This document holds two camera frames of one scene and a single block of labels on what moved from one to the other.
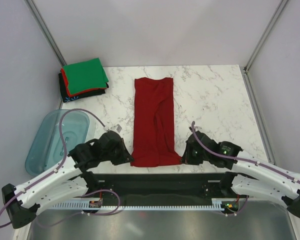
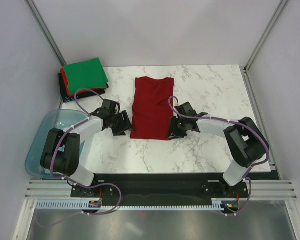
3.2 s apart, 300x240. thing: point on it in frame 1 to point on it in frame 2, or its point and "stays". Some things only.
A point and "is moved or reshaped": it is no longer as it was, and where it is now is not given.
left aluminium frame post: x=45 y=31 stays
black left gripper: x=126 y=157 to x=125 y=125
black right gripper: x=187 y=158 to x=174 y=133
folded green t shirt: x=86 y=75 stays
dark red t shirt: x=153 y=130 is moved or reshaped
